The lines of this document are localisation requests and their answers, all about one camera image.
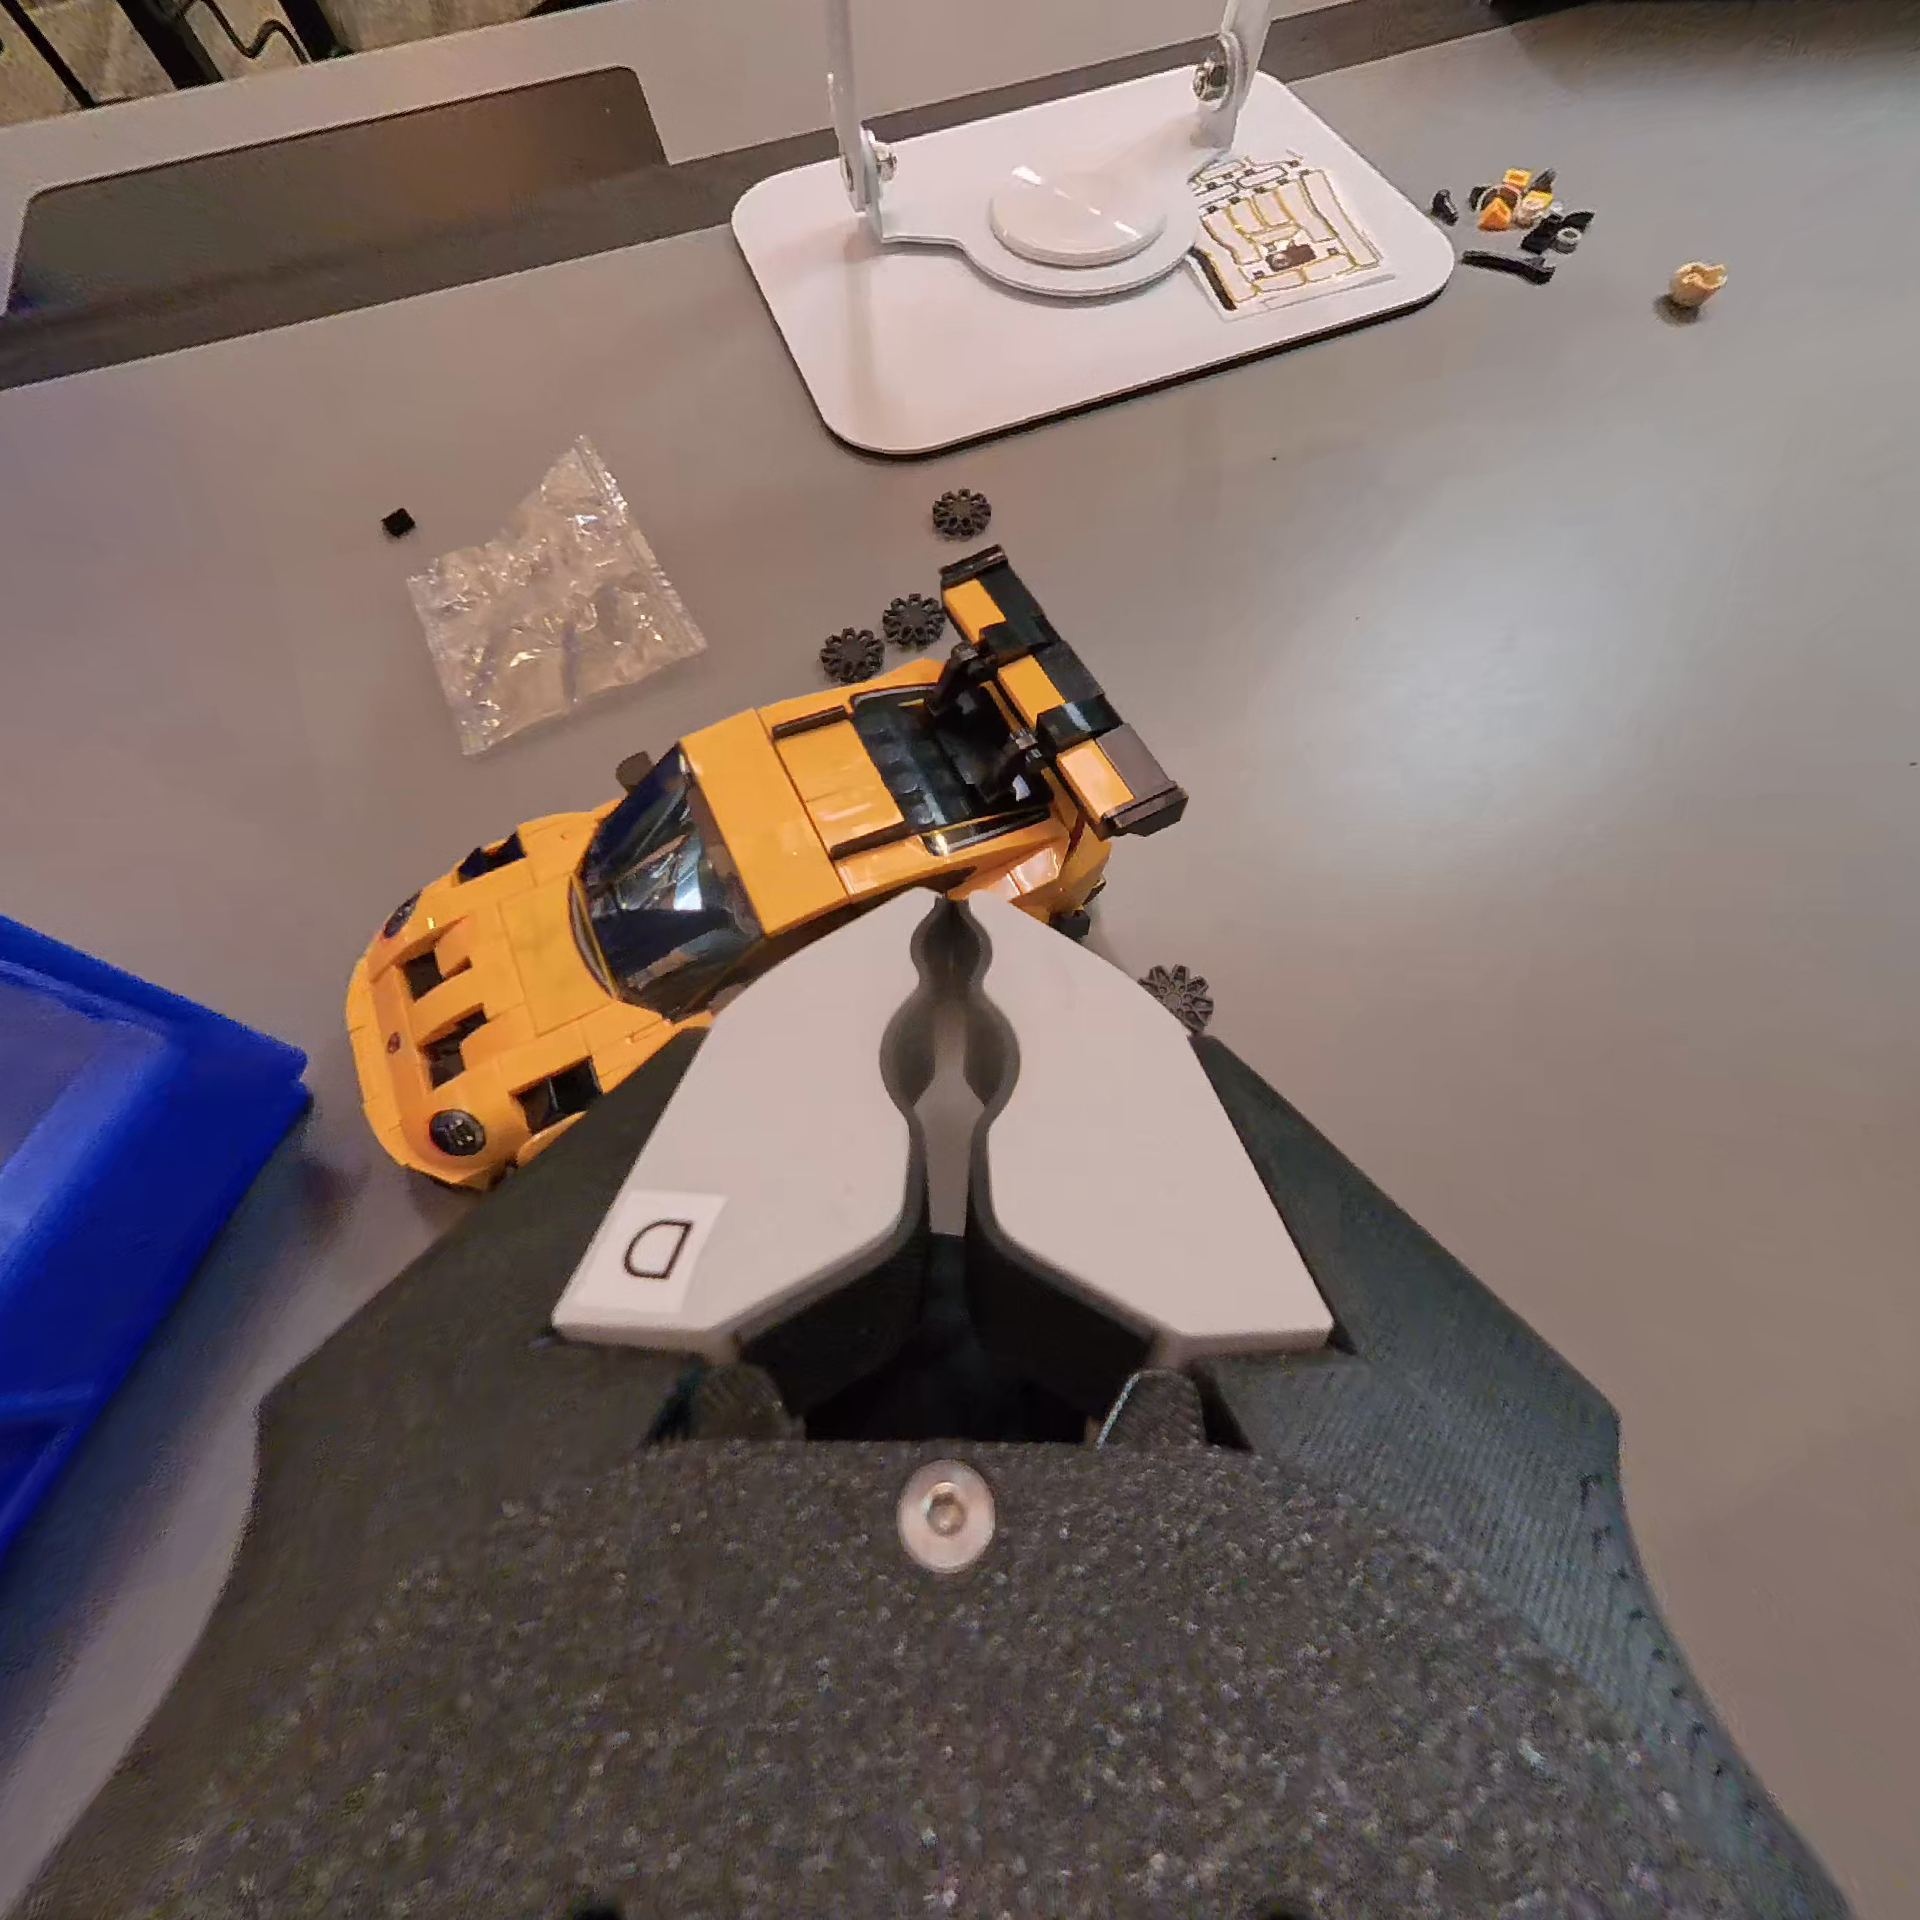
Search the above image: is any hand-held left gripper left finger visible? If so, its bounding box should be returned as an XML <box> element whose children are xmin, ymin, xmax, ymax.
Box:
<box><xmin>548</xmin><ymin>890</ymin><xmax>961</xmax><ymax>1370</ymax></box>

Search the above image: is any pile of small lego pieces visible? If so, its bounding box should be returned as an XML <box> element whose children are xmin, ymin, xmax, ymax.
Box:
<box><xmin>1427</xmin><ymin>165</ymin><xmax>1599</xmax><ymax>288</ymax></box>

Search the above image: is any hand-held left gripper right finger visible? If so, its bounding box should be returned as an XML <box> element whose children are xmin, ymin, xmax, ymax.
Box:
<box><xmin>951</xmin><ymin>894</ymin><xmax>1339</xmax><ymax>1375</ymax></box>

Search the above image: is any lego sticker sheet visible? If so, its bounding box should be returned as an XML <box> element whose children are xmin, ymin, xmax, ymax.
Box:
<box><xmin>1188</xmin><ymin>151</ymin><xmax>1404</xmax><ymax>321</ymax></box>

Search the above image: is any clear crumpled plastic bag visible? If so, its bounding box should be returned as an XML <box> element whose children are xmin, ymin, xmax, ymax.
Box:
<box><xmin>404</xmin><ymin>434</ymin><xmax>710</xmax><ymax>757</ymax></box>

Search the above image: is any thin metal bracket strip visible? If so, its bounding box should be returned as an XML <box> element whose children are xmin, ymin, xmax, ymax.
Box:
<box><xmin>822</xmin><ymin>0</ymin><xmax>906</xmax><ymax>245</ymax></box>
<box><xmin>1196</xmin><ymin>0</ymin><xmax>1279</xmax><ymax>112</ymax></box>

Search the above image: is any yellow and black lego car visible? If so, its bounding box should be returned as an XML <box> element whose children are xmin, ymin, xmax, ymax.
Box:
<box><xmin>346</xmin><ymin>546</ymin><xmax>1191</xmax><ymax>1197</ymax></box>

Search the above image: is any white monitor stand base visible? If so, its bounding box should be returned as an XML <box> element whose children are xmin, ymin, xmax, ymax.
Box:
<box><xmin>733</xmin><ymin>67</ymin><xmax>1460</xmax><ymax>455</ymax></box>

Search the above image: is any blue plastic storage bin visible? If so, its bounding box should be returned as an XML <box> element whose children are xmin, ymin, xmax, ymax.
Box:
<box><xmin>0</xmin><ymin>913</ymin><xmax>313</xmax><ymax>1565</ymax></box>

